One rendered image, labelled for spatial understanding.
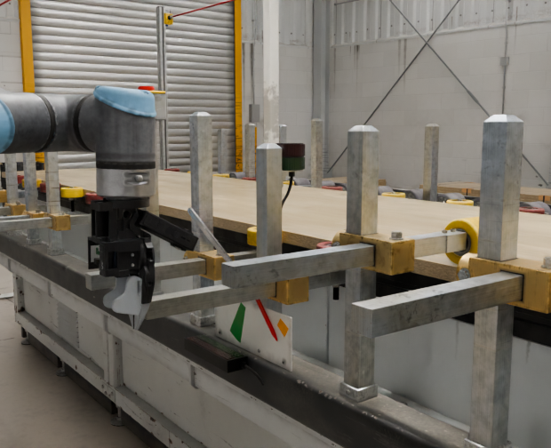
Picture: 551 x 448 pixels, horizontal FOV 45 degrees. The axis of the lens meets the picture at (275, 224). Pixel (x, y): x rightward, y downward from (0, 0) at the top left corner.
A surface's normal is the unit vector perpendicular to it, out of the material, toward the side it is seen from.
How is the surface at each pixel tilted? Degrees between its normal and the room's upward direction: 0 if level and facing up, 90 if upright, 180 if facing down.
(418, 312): 90
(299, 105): 90
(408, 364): 90
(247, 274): 90
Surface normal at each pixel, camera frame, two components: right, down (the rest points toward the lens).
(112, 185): -0.27, 0.12
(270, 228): 0.59, 0.11
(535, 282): -0.81, 0.09
